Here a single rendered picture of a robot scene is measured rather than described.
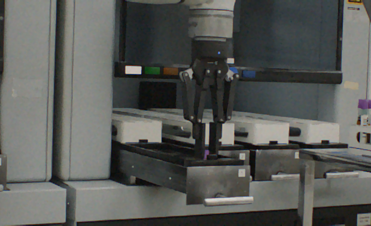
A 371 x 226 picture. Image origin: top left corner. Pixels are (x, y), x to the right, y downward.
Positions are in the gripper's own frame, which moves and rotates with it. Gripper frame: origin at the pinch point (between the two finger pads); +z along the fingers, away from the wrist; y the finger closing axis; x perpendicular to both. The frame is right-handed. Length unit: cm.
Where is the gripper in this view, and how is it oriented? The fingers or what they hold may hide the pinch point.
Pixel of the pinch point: (207, 140)
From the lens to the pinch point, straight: 158.1
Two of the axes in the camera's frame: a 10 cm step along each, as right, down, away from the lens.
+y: -8.9, 0.0, -4.6
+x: 4.6, 0.6, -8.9
